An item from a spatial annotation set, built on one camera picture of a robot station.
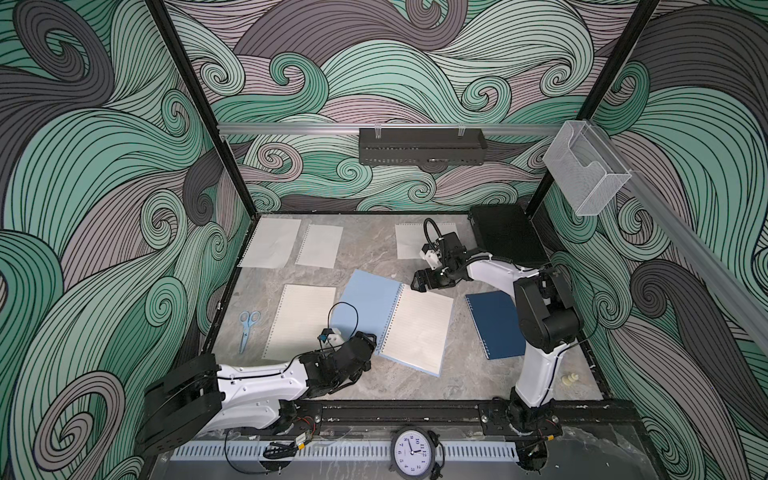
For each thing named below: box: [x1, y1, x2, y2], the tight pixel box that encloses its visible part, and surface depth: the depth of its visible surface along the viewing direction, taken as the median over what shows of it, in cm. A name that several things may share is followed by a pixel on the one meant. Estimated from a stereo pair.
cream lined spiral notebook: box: [262, 284, 336, 360], surface depth 94 cm
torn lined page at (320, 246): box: [295, 224, 344, 269], surface depth 113 cm
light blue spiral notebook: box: [330, 269, 455, 377], surface depth 92 cm
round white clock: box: [390, 427, 436, 480], surface depth 68 cm
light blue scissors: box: [238, 310, 261, 354], surface depth 92 cm
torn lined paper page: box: [237, 217, 301, 269], surface depth 113 cm
